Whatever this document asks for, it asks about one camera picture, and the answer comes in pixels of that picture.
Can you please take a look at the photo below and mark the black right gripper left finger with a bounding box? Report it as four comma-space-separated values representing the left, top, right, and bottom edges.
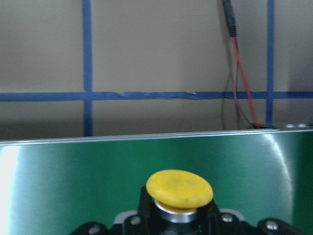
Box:
138, 187, 156, 219

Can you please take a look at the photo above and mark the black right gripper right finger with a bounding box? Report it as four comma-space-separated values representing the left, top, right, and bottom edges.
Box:
197, 199, 220, 220

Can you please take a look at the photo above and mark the yellow push button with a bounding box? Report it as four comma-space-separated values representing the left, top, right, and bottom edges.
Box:
146, 169, 214, 223

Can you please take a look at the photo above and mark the green conveyor belt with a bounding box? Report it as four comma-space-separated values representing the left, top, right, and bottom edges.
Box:
0, 129, 313, 235

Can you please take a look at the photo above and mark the red black conveyor wire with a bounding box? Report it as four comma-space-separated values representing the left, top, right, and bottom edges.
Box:
221, 0, 261, 130

